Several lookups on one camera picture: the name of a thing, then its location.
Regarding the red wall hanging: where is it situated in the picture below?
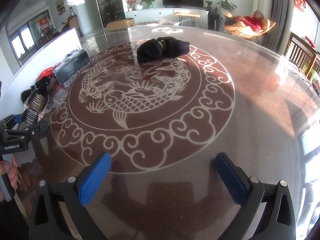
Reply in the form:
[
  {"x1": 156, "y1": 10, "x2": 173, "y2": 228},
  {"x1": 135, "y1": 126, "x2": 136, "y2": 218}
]
[{"x1": 294, "y1": 0, "x2": 306, "y2": 12}]

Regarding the red packet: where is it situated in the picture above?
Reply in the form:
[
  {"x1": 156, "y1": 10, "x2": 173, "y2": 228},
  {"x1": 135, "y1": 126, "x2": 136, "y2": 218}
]
[{"x1": 40, "y1": 67, "x2": 55, "y2": 77}]

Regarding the wooden dining chair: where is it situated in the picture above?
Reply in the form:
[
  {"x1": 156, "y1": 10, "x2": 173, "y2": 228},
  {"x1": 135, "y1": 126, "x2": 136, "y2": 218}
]
[{"x1": 285, "y1": 33, "x2": 319, "y2": 81}]

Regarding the small potted plant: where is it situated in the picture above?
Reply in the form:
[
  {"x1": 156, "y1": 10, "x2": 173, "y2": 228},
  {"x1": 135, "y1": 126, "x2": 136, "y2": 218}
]
[{"x1": 205, "y1": 0, "x2": 213, "y2": 11}]

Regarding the red flower vase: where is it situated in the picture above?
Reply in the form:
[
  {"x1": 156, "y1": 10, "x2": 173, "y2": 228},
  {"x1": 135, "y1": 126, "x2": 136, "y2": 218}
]
[{"x1": 126, "y1": 0, "x2": 137, "y2": 11}]

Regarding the wooden bench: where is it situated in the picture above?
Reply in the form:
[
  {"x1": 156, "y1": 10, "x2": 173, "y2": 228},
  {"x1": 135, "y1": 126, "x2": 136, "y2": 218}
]
[{"x1": 174, "y1": 12, "x2": 200, "y2": 27}]

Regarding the green potted plant right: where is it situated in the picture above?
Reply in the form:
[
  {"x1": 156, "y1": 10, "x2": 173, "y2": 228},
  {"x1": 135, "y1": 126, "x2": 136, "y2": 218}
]
[{"x1": 216, "y1": 0, "x2": 237, "y2": 12}]

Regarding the black fuzzy item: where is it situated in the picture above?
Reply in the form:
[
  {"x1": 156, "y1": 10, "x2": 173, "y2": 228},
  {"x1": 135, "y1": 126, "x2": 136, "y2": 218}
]
[{"x1": 21, "y1": 76, "x2": 50, "y2": 103}]

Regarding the white tv cabinet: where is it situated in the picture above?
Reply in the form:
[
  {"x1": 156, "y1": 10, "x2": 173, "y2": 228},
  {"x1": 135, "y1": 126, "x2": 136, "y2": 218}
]
[{"x1": 125, "y1": 8, "x2": 208, "y2": 28}]

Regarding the green potted plant left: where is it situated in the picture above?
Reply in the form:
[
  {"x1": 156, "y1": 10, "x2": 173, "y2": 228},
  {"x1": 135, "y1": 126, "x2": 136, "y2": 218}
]
[{"x1": 140, "y1": 0, "x2": 157, "y2": 8}]

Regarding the orange lounge chair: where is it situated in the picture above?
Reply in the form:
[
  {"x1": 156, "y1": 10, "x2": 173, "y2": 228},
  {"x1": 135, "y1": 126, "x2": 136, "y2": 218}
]
[{"x1": 224, "y1": 19, "x2": 276, "y2": 39}]

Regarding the black knitted hat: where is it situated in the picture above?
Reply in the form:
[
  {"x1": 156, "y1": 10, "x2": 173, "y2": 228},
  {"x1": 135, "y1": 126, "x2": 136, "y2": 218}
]
[{"x1": 137, "y1": 36, "x2": 190, "y2": 63}]

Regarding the cardboard box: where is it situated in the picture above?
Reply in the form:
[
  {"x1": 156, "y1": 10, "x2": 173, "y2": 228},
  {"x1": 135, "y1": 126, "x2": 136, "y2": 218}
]
[{"x1": 106, "y1": 18, "x2": 135, "y2": 31}]

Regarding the green potted plant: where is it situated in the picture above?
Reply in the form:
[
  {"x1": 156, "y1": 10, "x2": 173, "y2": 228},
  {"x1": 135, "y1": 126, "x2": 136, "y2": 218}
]
[
  {"x1": 216, "y1": 0, "x2": 237, "y2": 12},
  {"x1": 140, "y1": 0, "x2": 157, "y2": 8}
]

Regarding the long black box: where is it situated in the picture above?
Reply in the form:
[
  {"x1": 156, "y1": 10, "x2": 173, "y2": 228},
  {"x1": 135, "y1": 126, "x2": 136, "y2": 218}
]
[{"x1": 53, "y1": 49, "x2": 90, "y2": 85}]

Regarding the dark display cabinet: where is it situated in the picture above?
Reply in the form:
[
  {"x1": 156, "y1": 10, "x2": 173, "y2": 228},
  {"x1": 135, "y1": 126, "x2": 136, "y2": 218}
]
[{"x1": 97, "y1": 0, "x2": 125, "y2": 28}]

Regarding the person's left hand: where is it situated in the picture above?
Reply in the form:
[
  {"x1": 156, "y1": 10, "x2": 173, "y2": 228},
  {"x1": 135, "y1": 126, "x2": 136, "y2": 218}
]
[{"x1": 1, "y1": 154, "x2": 18, "y2": 189}]

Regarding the white round vase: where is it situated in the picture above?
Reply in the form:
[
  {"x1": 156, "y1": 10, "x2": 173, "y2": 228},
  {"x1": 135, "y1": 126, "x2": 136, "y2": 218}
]
[{"x1": 135, "y1": 3, "x2": 143, "y2": 10}]

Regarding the reclining person in red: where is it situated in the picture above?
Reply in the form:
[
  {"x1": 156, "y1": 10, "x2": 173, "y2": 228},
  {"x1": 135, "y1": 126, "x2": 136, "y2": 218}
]
[{"x1": 207, "y1": 10, "x2": 264, "y2": 33}]

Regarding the white board panel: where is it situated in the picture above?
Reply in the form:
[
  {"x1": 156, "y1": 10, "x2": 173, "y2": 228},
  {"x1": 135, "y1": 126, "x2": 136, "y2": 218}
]
[{"x1": 1, "y1": 29, "x2": 81, "y2": 119}]

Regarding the grey curtain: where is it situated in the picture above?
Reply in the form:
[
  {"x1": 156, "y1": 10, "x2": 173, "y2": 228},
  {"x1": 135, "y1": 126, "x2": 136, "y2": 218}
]
[{"x1": 263, "y1": 0, "x2": 293, "y2": 55}]

